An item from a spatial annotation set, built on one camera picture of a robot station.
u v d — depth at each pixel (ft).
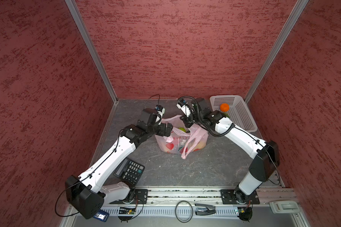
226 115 3.69
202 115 2.00
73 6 2.33
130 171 2.66
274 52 2.94
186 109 2.30
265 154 1.43
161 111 2.17
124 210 2.39
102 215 2.18
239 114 3.57
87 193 1.22
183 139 2.80
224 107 3.61
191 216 2.24
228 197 2.42
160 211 2.33
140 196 2.44
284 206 2.30
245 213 2.33
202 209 2.28
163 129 2.15
